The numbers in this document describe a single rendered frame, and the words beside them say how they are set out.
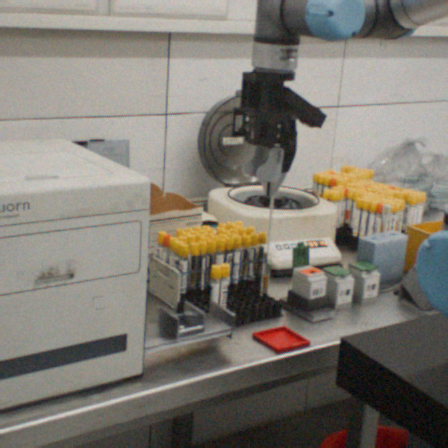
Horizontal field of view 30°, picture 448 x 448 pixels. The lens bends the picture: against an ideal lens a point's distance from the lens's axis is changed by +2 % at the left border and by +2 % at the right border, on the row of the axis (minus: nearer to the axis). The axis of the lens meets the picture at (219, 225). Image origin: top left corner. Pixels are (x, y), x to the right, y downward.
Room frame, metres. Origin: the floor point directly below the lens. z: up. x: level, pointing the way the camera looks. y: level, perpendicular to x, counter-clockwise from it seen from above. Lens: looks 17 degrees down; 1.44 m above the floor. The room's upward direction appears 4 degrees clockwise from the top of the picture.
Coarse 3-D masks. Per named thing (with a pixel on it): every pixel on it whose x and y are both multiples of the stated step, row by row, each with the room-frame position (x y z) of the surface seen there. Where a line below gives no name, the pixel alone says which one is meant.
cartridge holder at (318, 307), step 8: (288, 296) 1.38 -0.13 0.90; (296, 296) 1.36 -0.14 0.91; (328, 296) 1.36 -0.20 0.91; (288, 304) 1.37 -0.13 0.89; (296, 304) 1.36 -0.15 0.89; (304, 304) 1.34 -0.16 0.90; (312, 304) 1.34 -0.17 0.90; (320, 304) 1.35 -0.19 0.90; (296, 312) 1.35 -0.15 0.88; (304, 312) 1.34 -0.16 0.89; (312, 312) 1.33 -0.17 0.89; (320, 312) 1.34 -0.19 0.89; (328, 312) 1.34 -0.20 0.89; (312, 320) 1.32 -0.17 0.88
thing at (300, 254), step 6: (300, 246) 1.39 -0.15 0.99; (306, 246) 1.40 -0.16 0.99; (294, 252) 1.38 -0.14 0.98; (300, 252) 1.39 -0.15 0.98; (306, 252) 1.40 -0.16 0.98; (294, 258) 1.38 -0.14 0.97; (300, 258) 1.39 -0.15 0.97; (306, 258) 1.40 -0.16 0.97; (294, 264) 1.38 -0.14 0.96; (300, 264) 1.39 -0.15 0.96; (306, 264) 1.40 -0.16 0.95
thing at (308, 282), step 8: (296, 272) 1.37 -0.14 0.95; (304, 272) 1.36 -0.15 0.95; (312, 272) 1.37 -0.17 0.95; (320, 272) 1.37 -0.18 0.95; (296, 280) 1.37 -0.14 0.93; (304, 280) 1.35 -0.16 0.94; (312, 280) 1.34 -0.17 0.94; (320, 280) 1.36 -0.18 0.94; (296, 288) 1.37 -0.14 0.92; (304, 288) 1.35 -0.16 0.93; (312, 288) 1.34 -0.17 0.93; (320, 288) 1.36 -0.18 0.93; (304, 296) 1.35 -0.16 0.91; (312, 296) 1.35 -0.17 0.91; (320, 296) 1.36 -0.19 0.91
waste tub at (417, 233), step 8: (416, 224) 1.64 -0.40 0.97; (424, 224) 1.65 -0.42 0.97; (432, 224) 1.67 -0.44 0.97; (440, 224) 1.68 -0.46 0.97; (408, 232) 1.63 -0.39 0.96; (416, 232) 1.61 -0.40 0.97; (424, 232) 1.59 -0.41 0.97; (432, 232) 1.67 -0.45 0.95; (408, 240) 1.62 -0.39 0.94; (416, 240) 1.61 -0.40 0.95; (424, 240) 1.59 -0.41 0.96; (408, 248) 1.62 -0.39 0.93; (416, 248) 1.60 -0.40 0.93; (408, 256) 1.62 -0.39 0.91; (416, 256) 1.60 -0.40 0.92; (408, 264) 1.62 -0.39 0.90
